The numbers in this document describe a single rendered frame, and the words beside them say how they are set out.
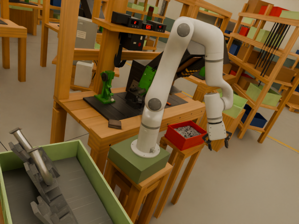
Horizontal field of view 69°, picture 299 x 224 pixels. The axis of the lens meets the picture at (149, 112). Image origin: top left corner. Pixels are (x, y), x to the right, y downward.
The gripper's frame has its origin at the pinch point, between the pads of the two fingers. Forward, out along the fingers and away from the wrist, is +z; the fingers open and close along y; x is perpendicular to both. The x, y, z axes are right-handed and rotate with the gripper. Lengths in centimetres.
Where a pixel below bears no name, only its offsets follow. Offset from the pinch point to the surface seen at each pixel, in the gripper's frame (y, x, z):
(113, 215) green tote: 59, 30, 13
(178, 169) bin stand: 23, -48, 33
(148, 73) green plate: 34, -77, -48
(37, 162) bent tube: 78, 46, -24
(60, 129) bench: 121, -67, -13
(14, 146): 91, 38, -29
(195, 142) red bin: 4, -57, 16
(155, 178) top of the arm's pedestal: 39.4, -3.3, 14.7
